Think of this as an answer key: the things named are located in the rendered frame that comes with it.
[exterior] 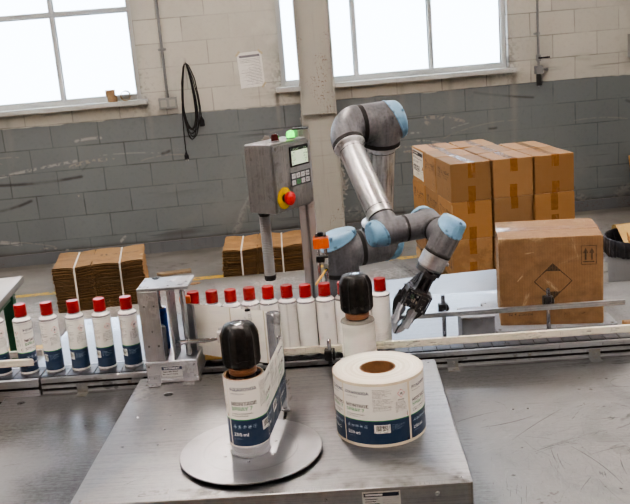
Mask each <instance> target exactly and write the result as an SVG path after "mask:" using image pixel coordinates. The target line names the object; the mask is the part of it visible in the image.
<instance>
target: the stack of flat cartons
mask: <svg viewBox="0 0 630 504"><path fill-rule="evenodd" d="M144 251H145V246H144V244H137V245H131V246H127V247H121V248H120V247H114V248H102V249H97V250H96V249H94V250H89V251H83V252H67V253H60V255H59V257H58V259H57V262H56V264H55V266H54V267H53V269H52V271H51V272H52V275H53V278H52V279H53V280H52V281H54V282H53V284H55V288H54V290H55V292H56V295H55V296H56V298H57V300H58V301H57V304H58V308H59V309H58V312H59V313H67V306H66V301H67V300H69V299H77V300H78V304H79V309H80V311H83V310H91V309H94V308H93V301H92V300H93V298H96V297H104V299H105V306H106V308H107V307H110V306H111V307H115V306H120V302H119V297H120V296H123V295H130V296H131V300H132V304H138V300H137V292H136V289H137V288H138V287H139V285H140V284H141V283H142V282H143V280H144V279H145V278H149V276H148V274H149V272H148V266H147V261H146V254H144Z"/></svg>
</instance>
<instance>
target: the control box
mask: <svg viewBox="0 0 630 504"><path fill-rule="evenodd" d="M286 137H287V136H282V137H279V140H280V142H277V143H270V140H271V139H268V140H263V141H259V142H254V143H250V144H245V145H244V153H245V163H246V173H247V183H248V193H249V203H250V212H251V213H260V214H275V215H276V214H279V213H282V212H285V211H288V210H291V209H295V208H298V207H301V206H304V205H307V204H310V203H311V202H312V201H313V190H312V178H311V182H308V183H305V184H302V185H298V186H295V187H291V175H290V173H293V172H297V171H300V170H304V169H308V168H310V177H311V166H310V154H309V142H308V139H306V137H295V139H286ZM305 143H307V144H308V156H309V163H307V164H303V165H300V166H296V167H292V168H291V167H290V156H289V147H292V146H297V145H301V144H305ZM289 191H292V192H294V193H295V196H296V201H295V203H294V204H293V205H287V204H286V203H285V202H283V199H282V197H283V195H284V194H286V193H287V192H289Z"/></svg>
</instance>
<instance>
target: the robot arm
mask: <svg viewBox="0 0 630 504"><path fill-rule="evenodd" d="M407 133H408V121H407V117H406V114H405V111H404V109H403V107H402V106H401V104H400V103H399V102H397V101H395V100H388V101H385V100H382V101H380V102H373V103H366V104H359V105H351V106H348V107H346V108H344V109H343V110H341V111H340V112H339V113H338V115H337V116H336V118H335V119H334V121H333V124H332V127H331V133H330V138H331V144H332V147H333V150H334V152H335V154H336V155H337V156H338V157H341V160H342V162H343V164H344V166H345V169H346V171H347V173H348V176H349V178H350V180H351V182H352V185H353V187H354V189H355V192H356V194H357V196H358V199H359V201H360V203H361V205H362V208H363V210H364V212H365V215H366V218H364V219H363V220H362V224H361V229H360V230H356V229H355V228H354V227H351V226H346V227H340V228H336V229H333V230H330V231H328V232H326V235H328V236H329V248H327V253H328V258H329V262H328V266H329V278H330V291H331V295H332V296H333V297H334V298H335V296H336V295H338V294H337V282H338V281H339V280H340V278H341V276H342V275H343V274H346V273H349V272H360V266H362V265H367V264H372V263H377V262H382V261H389V260H391V259H395V258H397V257H399V256H400V255H401V253H402V251H403V247H404V242H408V241H413V240H418V239H423V238H426V239H427V240H428V242H427V244H426V246H425V248H424V249H423V251H422V253H421V255H420V257H419V259H418V261H419V262H418V263H417V265H416V268H417V269H418V270H420V271H421V272H419V273H418V274H416V275H415V276H414V277H413V278H412V279H411V280H410V281H408V282H407V283H404V287H403V288H402V290H401V289H399V290H398V292H397V294H396V295H395V297H394V299H393V306H392V330H393V333H394V334H398V333H400V332H402V331H404V330H405V329H409V328H410V326H411V324H412V323H413V321H414V320H415V319H417V318H418V317H420V316H421V315H422V314H423V315H424V314H425V312H426V310H427V309H428V307H429V305H430V303H431V301H432V299H433V298H432V295H431V292H429V289H430V287H431V285H432V283H433V281H435V280H436V278H437V279H439V278H440V276H441V273H443V271H444V269H445V267H448V266H449V263H448V262H449V260H450V258H451V256H452V254H453V253H454V251H455V249H456V247H457V245H458V243H459V241H460V240H461V239H462V235H463V233H464V231H465V229H466V224H465V222H464V221H462V220H461V219H459V218H457V217H455V216H453V215H451V214H448V213H443V214H442V215H439V214H438V213H437V212H436V211H435V210H434V209H431V208H429V207H427V206H419V207H417V208H415V209H414V210H413V211H412V212H411V214H405V215H400V216H395V213H394V212H393V201H394V166H395V150H396V149H397V148H399V146H400V138H403V137H405V136H406V135H407ZM365 149H366V150H367V152H366V150H365ZM428 303H429V304H428ZM427 305H428V306H427ZM405 306H407V307H409V308H408V309H407V311H406V316H405V318H403V319H402V321H401V324H400V325H398V322H399V321H400V317H401V315H402V314H403V313H404V312H405V310H406V307H405Z"/></svg>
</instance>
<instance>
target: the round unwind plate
mask: <svg viewBox="0 0 630 504"><path fill-rule="evenodd" d="M270 442H271V444H272V447H271V449H270V450H269V451H268V452H267V453H265V454H263V455H261V456H257V457H252V458H241V457H237V456H235V455H233V454H232V453H231V452H230V447H231V444H230V438H229V430H228V424H225V425H221V426H218V427H215V428H213V429H210V430H208V431H206V432H204V433H202V434H200V435H198V436H197V437H195V438H194V439H192V440H191V441H190V442H189V443H188V444H187V445H186V446H185V447H184V448H183V450H182V452H181V454H180V464H181V467H182V469H183V470H184V471H185V472H186V473H187V474H188V475H190V476H192V477H193V478H195V479H198V480H200V481H203V482H207V483H212V484H218V485H230V486H239V485H253V484H260V483H265V482H270V481H274V480H278V479H281V478H284V477H287V476H290V475H292V474H294V473H296V472H298V471H300V470H302V469H304V468H305V467H307V466H308V465H310V464H311V463H312V462H313V461H314V460H315V459H316V458H317V457H318V455H319V454H320V452H321V449H322V441H321V438H320V436H319V435H318V433H317V432H316V431H314V430H313V429H312V428H310V427H308V426H306V425H304V424H301V423H298V422H294V421H289V420H282V419H277V421H276V424H275V426H274V428H273V431H272V433H271V436H270Z"/></svg>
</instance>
